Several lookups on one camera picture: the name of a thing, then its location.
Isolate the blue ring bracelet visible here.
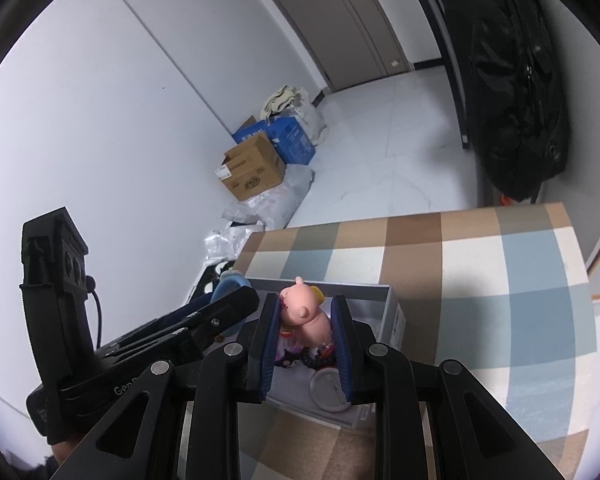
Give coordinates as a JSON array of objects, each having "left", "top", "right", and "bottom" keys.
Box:
[{"left": 214, "top": 269, "right": 253, "bottom": 303}]

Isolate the brown cardboard box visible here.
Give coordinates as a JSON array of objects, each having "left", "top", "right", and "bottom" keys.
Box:
[{"left": 215, "top": 132, "right": 287, "bottom": 202}]

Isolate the black beaded bracelet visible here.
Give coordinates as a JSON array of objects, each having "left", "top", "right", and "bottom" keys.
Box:
[{"left": 282, "top": 347, "right": 326, "bottom": 368}]

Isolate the person's left forearm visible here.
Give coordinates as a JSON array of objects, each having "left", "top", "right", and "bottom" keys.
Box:
[{"left": 10, "top": 435, "right": 98, "bottom": 480}]

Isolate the white plastic sack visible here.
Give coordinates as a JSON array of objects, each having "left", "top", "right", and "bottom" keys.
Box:
[{"left": 287, "top": 100, "right": 330, "bottom": 146}]

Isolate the grey shallow box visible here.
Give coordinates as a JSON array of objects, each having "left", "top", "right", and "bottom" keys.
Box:
[{"left": 247, "top": 277, "right": 407, "bottom": 428}]

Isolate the checkered table cloth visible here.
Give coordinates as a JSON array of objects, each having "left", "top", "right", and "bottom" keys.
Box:
[{"left": 180, "top": 202, "right": 593, "bottom": 480}]

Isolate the pink pig toy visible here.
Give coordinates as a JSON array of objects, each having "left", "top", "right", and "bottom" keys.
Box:
[{"left": 278, "top": 276, "right": 331, "bottom": 348}]

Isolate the blue cardboard box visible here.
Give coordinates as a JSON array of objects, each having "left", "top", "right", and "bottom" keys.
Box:
[{"left": 231, "top": 116, "right": 317, "bottom": 166}]

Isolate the grey door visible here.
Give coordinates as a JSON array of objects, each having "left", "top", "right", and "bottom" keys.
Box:
[{"left": 245, "top": 0, "right": 416, "bottom": 93}]

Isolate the black cable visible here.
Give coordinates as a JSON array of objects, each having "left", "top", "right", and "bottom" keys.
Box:
[{"left": 86, "top": 275, "right": 104, "bottom": 350}]

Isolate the clear plastic bag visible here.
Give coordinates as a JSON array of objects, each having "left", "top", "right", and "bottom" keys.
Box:
[{"left": 202, "top": 225, "right": 266, "bottom": 266}]

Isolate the black backpack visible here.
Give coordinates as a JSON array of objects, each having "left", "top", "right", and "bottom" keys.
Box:
[{"left": 432, "top": 0, "right": 571, "bottom": 203}]

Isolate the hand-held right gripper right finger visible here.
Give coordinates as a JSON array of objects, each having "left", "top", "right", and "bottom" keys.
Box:
[{"left": 330, "top": 295, "right": 566, "bottom": 480}]

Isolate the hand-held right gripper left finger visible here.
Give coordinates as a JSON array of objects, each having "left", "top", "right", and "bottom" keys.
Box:
[{"left": 50, "top": 294, "right": 281, "bottom": 480}]

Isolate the grey parcel bag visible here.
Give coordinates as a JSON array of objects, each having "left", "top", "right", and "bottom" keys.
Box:
[{"left": 222, "top": 165, "right": 315, "bottom": 228}]

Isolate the white round badge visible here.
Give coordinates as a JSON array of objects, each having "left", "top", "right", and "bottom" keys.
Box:
[{"left": 308, "top": 367, "right": 348, "bottom": 413}]

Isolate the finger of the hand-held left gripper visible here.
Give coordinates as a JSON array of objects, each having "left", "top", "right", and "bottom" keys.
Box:
[{"left": 150, "top": 286, "right": 261, "bottom": 357}]

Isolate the beige folded cloth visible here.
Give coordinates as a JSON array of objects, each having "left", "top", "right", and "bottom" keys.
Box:
[{"left": 260, "top": 85, "right": 311, "bottom": 118}]

